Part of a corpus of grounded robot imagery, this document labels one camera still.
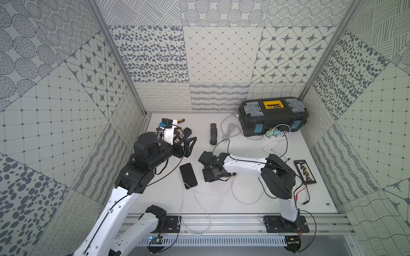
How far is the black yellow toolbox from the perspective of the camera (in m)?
0.98

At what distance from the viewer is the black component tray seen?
89 centimetres

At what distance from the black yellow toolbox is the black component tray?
0.71ft
